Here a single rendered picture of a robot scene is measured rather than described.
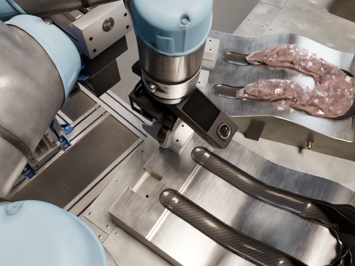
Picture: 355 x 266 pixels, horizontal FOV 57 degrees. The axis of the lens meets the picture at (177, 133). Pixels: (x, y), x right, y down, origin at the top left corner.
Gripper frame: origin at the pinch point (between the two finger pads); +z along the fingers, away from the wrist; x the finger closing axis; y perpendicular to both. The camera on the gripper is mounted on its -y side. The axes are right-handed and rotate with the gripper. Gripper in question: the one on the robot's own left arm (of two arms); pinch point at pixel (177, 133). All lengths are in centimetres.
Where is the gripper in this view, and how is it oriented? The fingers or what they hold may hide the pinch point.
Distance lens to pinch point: 61.4
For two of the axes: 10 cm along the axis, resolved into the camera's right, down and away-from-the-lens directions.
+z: -0.4, 3.2, 9.5
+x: -5.6, 7.8, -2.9
